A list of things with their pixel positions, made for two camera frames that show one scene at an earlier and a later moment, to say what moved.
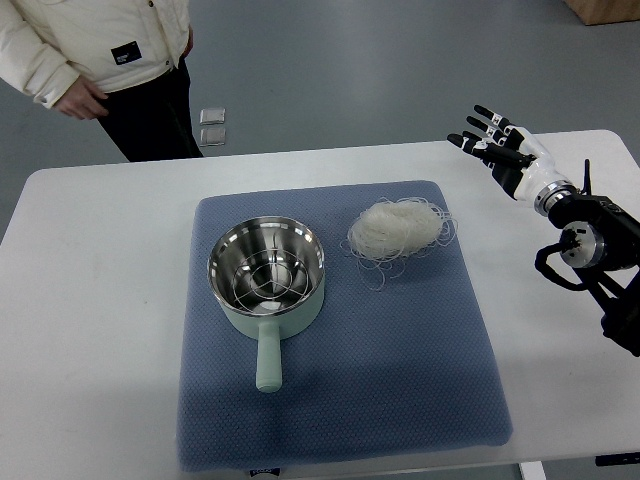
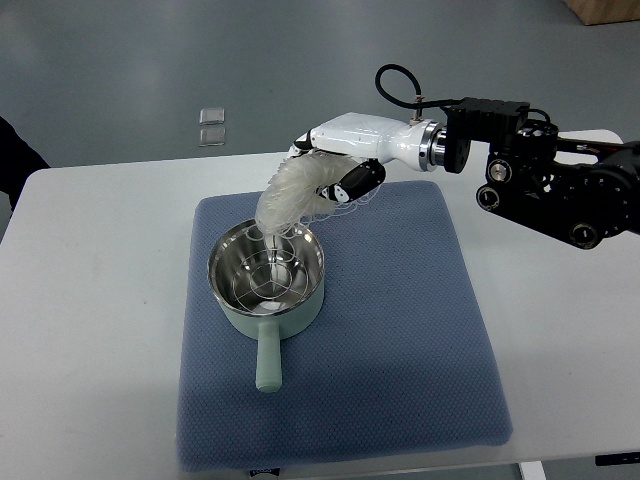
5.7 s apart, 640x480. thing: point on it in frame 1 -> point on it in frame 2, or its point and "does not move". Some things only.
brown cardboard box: x=596 y=12 does not move
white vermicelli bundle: x=383 y=236 -> x=291 y=196
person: x=124 y=58 -> x=17 y=161
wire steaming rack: x=270 y=281 does not move
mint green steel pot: x=268 y=277 does not move
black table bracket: x=617 y=459 does not move
